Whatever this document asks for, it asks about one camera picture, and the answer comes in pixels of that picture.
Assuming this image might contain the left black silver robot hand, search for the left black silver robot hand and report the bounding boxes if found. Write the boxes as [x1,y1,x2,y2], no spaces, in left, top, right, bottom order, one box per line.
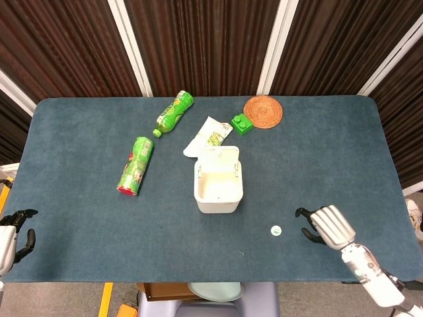
[0,209,39,277]

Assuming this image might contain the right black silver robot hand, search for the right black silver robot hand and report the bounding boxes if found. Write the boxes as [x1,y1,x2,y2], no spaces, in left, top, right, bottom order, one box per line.
[295,204,357,251]

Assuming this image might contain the white square plastic container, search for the white square plastic container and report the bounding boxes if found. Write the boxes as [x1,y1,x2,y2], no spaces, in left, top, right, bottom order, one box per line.
[193,145,245,214]

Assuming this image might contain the green chip can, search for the green chip can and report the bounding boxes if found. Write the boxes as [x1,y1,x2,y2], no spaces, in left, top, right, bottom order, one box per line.
[116,135,155,197]

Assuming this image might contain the white sneaker shoe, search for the white sneaker shoe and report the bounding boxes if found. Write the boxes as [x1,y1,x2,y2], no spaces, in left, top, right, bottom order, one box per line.
[405,197,423,231]

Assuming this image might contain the grey purple plastic stool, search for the grey purple plastic stool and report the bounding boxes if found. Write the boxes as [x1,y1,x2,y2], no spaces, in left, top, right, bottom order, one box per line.
[137,282,281,317]

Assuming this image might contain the brown ribbed partition panel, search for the brown ribbed partition panel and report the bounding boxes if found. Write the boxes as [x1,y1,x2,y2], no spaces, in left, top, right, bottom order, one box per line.
[123,0,282,98]
[269,0,423,96]
[367,41,423,190]
[0,0,143,104]
[0,88,31,166]

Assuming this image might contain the yellow floor tape strip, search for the yellow floor tape strip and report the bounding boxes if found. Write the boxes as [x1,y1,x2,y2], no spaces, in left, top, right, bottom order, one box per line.
[98,283,114,317]

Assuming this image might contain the mint green round plate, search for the mint green round plate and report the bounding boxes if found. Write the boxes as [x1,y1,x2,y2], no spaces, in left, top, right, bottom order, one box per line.
[187,282,245,302]

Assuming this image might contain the green toy building block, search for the green toy building block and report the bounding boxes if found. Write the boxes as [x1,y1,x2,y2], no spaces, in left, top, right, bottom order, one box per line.
[230,113,254,137]

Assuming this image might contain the round woven rattan coaster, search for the round woven rattan coaster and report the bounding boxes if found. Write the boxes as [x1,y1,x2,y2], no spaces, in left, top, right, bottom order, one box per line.
[243,95,284,129]

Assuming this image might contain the orange plastic object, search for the orange plastic object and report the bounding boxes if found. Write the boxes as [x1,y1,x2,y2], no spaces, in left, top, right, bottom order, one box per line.
[116,303,138,317]

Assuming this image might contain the white green snack bag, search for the white green snack bag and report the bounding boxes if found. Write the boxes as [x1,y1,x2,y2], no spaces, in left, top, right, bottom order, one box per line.
[182,116,233,158]

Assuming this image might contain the brown cardboard box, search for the brown cardboard box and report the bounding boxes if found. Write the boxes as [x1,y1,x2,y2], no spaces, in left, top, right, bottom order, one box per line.
[143,283,201,302]

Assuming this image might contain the green plastic drink bottle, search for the green plastic drink bottle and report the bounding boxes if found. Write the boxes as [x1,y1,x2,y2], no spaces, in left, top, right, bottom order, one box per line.
[152,90,195,137]

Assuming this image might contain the white partition frame post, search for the white partition frame post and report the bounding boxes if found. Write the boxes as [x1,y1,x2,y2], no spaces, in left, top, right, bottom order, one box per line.
[0,70,37,114]
[256,0,299,96]
[107,0,153,97]
[358,22,423,96]

